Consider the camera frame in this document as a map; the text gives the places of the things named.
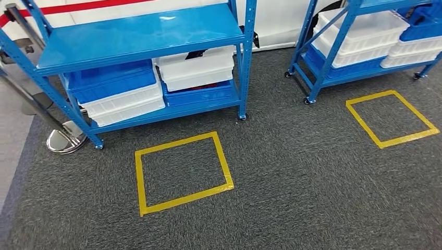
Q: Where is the blue metal shelf rack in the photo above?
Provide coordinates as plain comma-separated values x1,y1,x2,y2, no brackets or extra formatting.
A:
0,0,258,149

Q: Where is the red round item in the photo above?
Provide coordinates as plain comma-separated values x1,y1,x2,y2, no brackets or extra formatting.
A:
191,82,218,91

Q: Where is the black object in bin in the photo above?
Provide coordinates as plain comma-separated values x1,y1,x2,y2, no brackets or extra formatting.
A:
185,49,208,60

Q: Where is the white car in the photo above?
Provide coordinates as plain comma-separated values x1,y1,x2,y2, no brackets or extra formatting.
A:
0,0,346,53

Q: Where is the blue wheeled rack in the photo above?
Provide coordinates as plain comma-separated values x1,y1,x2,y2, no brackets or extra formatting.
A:
285,0,442,105

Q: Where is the red barrier belt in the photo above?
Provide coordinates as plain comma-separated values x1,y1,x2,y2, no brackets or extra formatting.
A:
0,0,153,28

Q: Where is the chrome stanchion post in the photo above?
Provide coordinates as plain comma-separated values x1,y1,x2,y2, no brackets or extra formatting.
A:
0,74,88,155

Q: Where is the grey black-headed stanchion post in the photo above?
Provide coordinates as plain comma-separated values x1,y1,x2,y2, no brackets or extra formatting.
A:
3,3,47,51

